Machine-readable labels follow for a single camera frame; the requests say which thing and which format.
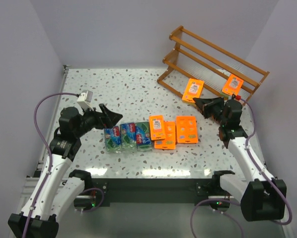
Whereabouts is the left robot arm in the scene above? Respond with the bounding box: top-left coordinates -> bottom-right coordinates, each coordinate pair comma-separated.
8,104 -> 123,238

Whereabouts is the orange box under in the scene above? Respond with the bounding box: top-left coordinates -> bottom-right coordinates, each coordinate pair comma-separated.
154,139 -> 176,150
164,121 -> 176,148
176,116 -> 198,144

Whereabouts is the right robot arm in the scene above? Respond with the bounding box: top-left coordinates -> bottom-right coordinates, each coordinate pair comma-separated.
193,96 -> 287,221

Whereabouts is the orange sponge box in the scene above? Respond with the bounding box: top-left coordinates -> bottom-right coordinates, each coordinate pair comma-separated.
149,115 -> 166,141
220,74 -> 244,98
182,78 -> 204,104

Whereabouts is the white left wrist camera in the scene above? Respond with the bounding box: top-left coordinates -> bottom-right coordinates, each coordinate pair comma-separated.
76,90 -> 93,111

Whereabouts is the green sponge pack right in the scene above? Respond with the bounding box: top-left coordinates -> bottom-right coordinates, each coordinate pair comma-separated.
135,121 -> 152,151

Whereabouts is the orange box under right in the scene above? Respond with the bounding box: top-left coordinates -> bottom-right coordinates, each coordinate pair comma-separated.
176,116 -> 198,144

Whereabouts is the wooden shelf rack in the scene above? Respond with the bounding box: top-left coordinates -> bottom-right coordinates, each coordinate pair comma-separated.
157,26 -> 269,101

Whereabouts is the orange box under middle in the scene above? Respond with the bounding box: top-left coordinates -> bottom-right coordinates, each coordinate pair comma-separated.
164,121 -> 176,148

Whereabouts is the black table base frame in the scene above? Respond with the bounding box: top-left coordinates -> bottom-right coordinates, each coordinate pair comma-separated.
82,178 -> 227,207

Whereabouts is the orange box under left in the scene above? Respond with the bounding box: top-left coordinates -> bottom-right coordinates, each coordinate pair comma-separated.
154,139 -> 176,150

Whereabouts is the blue sponge pack middle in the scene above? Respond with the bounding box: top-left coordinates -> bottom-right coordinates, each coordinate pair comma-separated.
120,122 -> 137,152

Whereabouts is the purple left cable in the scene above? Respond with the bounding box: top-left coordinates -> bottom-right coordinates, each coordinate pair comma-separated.
21,92 -> 106,238

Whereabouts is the blue sponge pack left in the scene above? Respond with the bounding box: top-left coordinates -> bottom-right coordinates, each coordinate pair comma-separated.
104,126 -> 122,153

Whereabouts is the blue sponge pack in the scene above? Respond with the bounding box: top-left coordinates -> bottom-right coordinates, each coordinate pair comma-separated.
104,126 -> 122,153
120,122 -> 137,152

